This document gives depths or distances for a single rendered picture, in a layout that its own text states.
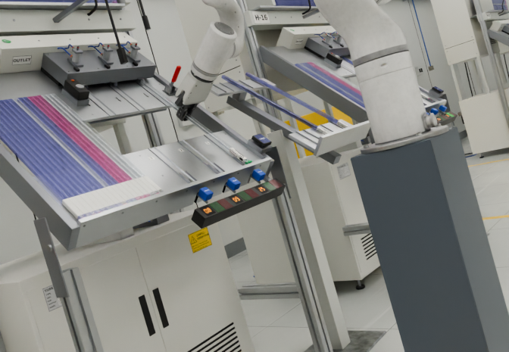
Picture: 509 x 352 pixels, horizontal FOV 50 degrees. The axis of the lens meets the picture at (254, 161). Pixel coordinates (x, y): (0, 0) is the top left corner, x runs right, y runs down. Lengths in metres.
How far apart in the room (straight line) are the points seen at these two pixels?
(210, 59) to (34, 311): 0.81
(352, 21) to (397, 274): 0.54
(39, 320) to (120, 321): 0.23
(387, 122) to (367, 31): 0.19
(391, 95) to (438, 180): 0.20
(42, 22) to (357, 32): 1.07
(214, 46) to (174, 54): 2.68
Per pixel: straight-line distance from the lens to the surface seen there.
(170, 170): 1.46
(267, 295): 1.84
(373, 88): 1.17
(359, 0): 1.14
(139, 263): 1.67
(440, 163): 1.13
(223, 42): 1.56
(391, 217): 1.17
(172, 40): 4.28
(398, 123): 1.16
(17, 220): 3.31
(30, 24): 1.86
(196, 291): 1.80
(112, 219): 1.25
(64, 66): 1.73
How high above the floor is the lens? 0.79
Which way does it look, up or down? 2 degrees down
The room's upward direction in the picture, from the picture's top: 16 degrees counter-clockwise
